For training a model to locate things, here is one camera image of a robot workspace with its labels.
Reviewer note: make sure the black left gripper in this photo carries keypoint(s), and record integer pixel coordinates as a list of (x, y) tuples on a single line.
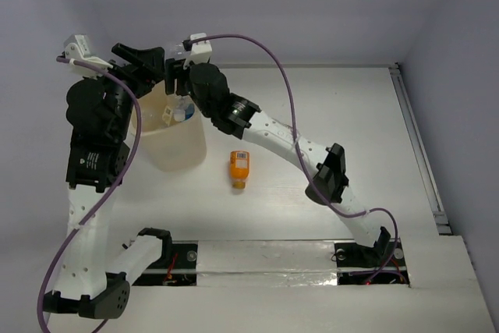
[(127, 73)]

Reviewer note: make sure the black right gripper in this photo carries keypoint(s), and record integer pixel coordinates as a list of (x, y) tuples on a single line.
[(175, 69)]

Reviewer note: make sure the dark blue label bottle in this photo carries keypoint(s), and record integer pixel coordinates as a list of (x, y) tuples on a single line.
[(183, 110)]

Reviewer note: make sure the orange plastic bottle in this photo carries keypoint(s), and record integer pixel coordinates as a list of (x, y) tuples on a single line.
[(239, 168)]

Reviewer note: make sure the green white label bottle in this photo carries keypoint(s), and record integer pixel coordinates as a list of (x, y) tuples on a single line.
[(154, 118)]

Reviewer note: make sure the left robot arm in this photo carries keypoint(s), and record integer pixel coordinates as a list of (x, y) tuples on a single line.
[(101, 105)]

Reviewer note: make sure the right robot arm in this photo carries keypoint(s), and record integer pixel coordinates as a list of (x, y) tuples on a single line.
[(324, 167)]

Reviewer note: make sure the cream plastic bin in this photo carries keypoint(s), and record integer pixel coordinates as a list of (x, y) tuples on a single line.
[(180, 146)]

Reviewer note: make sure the silver tape strip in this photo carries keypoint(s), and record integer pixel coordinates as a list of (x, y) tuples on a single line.
[(266, 263)]

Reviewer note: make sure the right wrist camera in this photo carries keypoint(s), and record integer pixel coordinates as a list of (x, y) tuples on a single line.
[(190, 52)]

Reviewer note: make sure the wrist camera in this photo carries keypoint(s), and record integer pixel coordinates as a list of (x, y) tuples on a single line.
[(190, 52), (78, 48)]

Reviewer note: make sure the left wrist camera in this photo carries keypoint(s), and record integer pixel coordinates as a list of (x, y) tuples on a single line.
[(78, 48)]

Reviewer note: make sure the aluminium side rail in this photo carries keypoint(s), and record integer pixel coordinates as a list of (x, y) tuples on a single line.
[(425, 171)]

